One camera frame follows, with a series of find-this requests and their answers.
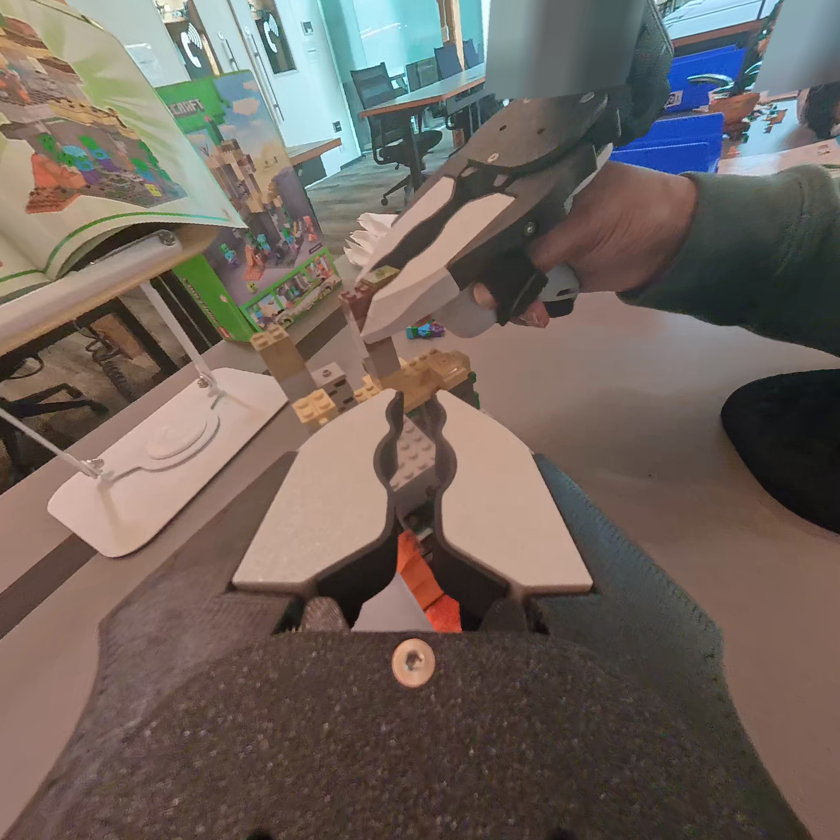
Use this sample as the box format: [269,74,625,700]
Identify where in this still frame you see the blue plastic bin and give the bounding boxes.
[610,112,724,175]
[663,45,749,118]

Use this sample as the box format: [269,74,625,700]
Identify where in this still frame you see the person's right hand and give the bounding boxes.
[518,161,698,329]

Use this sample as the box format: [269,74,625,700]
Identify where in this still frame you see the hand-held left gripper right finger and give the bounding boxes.
[430,389,595,610]

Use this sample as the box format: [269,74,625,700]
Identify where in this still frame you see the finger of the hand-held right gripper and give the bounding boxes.
[361,194,511,345]
[357,176,458,275]

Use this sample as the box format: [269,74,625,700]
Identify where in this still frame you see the printed toy box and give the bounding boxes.
[154,69,343,342]

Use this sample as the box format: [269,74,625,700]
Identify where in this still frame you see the open instruction book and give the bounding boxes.
[0,0,247,306]

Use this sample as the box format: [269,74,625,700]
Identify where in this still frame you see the black office chair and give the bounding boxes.
[350,62,445,206]

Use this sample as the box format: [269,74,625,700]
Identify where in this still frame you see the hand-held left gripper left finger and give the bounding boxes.
[231,387,403,611]

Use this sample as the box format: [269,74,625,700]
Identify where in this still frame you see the toy brick building model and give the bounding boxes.
[251,259,480,634]

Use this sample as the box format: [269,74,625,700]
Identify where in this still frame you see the black wrist rest pad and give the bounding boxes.
[721,369,840,534]

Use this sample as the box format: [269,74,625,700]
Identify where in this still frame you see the wooden office table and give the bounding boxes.
[360,66,490,198]

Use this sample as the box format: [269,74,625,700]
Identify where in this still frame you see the grey desk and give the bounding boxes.
[0,252,840,742]

